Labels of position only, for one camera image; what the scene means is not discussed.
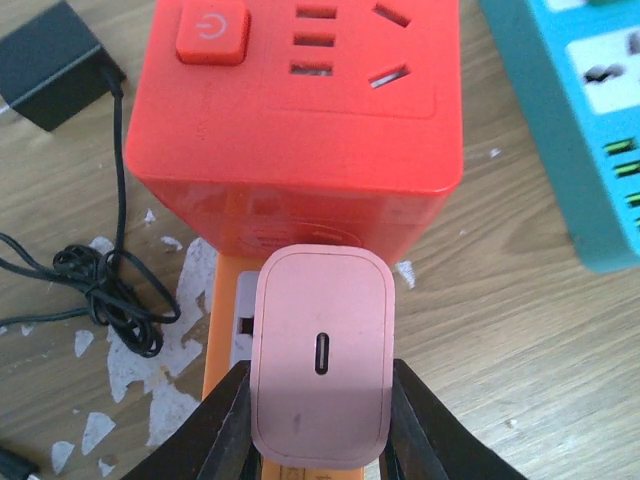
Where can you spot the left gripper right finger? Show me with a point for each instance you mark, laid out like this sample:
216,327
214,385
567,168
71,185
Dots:
426,441

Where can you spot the teal power strip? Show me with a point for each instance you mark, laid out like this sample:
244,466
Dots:
574,67

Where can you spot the black charger with cable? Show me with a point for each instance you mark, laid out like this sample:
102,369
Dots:
62,188

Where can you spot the red cube socket adapter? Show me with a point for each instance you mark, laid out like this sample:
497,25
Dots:
263,124

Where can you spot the pink plug adapter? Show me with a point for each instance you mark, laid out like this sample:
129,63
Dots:
322,357

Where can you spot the orange power strip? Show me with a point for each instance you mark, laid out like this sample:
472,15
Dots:
218,357

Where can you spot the white plastic shards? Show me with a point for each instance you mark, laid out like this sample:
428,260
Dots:
157,336

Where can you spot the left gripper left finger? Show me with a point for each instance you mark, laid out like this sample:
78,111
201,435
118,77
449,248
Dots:
214,441

